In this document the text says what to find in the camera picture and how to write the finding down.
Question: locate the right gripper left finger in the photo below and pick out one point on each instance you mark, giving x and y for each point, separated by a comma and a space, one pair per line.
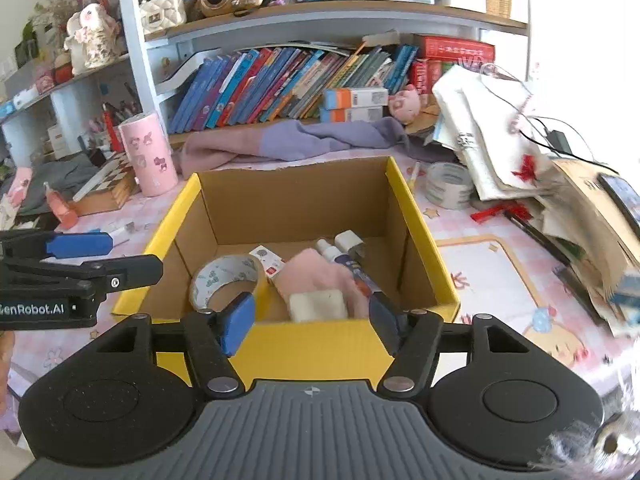
211, 339

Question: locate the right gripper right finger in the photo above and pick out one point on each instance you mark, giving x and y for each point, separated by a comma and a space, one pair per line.
412, 341

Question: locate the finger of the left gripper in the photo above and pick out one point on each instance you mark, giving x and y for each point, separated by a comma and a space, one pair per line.
30, 279
40, 244

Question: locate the yellow tape roll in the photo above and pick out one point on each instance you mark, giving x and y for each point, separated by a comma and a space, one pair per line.
224, 271

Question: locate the large white power adapter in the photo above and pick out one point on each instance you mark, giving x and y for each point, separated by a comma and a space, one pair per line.
122, 234

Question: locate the small white red box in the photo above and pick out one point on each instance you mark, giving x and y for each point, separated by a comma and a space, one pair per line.
270, 261

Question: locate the beige soap block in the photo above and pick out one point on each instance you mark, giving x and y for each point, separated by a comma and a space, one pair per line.
317, 306

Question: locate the blue white spray bottle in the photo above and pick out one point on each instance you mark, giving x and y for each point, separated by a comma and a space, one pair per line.
334, 254

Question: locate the small white wall charger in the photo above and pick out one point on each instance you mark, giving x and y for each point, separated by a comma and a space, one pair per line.
351, 244

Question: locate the pink glove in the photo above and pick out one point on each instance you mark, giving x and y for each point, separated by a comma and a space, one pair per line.
308, 271
19, 187

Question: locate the pink glove on clothes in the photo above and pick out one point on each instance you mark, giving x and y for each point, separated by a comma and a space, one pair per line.
19, 187

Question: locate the pink liquid pump bottle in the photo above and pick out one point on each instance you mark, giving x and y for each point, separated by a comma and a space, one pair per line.
67, 217

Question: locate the grey clothing pile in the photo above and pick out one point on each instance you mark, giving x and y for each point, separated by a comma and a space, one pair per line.
65, 176

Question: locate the wooden chess board box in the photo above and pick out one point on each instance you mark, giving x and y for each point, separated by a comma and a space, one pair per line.
108, 189

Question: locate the pink checked tablecloth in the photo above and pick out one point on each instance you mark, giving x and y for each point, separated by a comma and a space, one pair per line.
495, 269

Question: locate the yellow cardboard box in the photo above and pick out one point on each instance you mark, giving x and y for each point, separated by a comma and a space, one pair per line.
285, 259

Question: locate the white grey tape roll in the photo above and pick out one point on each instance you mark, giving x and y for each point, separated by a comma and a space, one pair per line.
448, 185

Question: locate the pink cylindrical sticker container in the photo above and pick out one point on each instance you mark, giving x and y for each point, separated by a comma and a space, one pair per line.
148, 150

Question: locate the white pen with cap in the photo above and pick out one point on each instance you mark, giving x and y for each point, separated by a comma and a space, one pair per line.
413, 174

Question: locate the pink purple cloth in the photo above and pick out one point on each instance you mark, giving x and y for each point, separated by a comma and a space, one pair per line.
292, 140

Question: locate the white ceramic floral figurine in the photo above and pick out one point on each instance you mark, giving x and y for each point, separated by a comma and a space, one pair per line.
91, 39

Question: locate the orange white carton lower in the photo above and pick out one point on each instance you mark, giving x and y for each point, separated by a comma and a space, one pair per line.
354, 114

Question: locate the orange white carton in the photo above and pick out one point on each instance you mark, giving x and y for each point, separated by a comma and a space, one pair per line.
342, 98
354, 114

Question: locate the pink plush pig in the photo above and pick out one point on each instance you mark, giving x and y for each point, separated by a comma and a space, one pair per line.
405, 105

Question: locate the orange white carton upper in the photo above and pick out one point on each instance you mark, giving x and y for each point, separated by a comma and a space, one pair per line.
342, 98

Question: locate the white bookshelf unit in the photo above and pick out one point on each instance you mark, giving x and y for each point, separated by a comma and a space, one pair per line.
154, 58

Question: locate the cream quilted handbag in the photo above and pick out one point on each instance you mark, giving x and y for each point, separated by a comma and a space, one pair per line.
158, 15

